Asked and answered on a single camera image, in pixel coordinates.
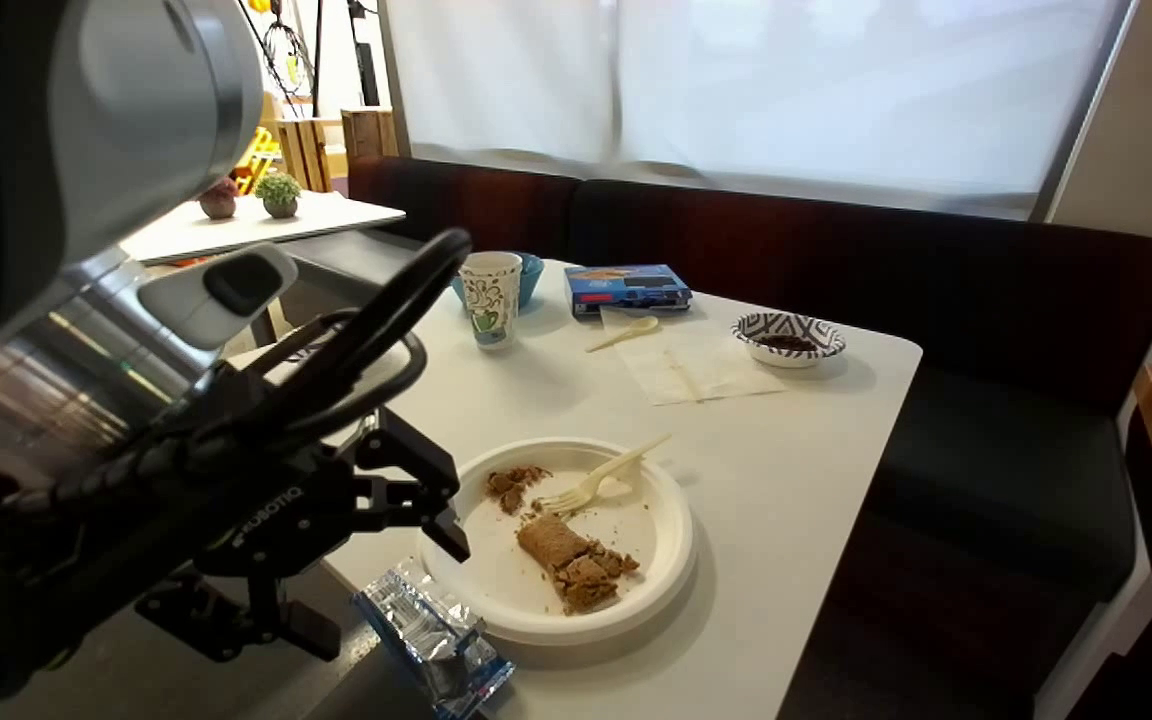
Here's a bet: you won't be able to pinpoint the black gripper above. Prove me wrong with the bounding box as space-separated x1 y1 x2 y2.
195 410 474 577

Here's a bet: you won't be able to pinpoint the blue snack wrapper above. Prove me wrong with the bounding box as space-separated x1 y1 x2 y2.
358 562 516 720

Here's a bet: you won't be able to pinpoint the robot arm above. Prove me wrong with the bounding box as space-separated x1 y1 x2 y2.
0 0 468 702

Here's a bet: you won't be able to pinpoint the blue snack box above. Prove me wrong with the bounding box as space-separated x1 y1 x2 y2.
566 266 693 320

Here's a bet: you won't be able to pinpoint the large white paper plate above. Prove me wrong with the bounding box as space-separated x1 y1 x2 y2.
420 436 695 648

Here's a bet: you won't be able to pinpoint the brown cake pieces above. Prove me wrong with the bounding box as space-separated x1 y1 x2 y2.
487 466 641 615

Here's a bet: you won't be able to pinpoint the white plastic fork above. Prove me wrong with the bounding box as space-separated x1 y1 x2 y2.
539 436 670 516

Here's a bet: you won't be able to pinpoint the patterned paper cup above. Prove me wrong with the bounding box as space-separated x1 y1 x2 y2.
460 251 522 348

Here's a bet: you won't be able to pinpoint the blue paper cup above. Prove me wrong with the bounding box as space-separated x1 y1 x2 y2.
516 251 545 311

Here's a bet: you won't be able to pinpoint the white paper napkin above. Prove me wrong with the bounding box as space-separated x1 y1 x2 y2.
588 311 783 405

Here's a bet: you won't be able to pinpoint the green potted plant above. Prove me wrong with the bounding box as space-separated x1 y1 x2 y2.
257 172 299 222

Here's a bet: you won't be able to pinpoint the small white side table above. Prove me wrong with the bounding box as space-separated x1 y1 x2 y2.
125 191 401 266

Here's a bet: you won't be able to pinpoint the red potted plant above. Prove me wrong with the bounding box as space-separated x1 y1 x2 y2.
195 175 238 222

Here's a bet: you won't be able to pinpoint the blue patterned bowl with crumbs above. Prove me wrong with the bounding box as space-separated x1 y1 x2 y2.
738 311 843 367

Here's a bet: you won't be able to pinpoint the dark brown bench seat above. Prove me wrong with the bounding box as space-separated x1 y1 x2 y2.
347 157 1152 720

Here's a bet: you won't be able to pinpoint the white window blind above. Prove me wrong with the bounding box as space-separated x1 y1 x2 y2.
385 0 1138 222

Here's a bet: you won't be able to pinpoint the yellow frame structure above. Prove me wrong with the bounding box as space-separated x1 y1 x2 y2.
228 127 281 197

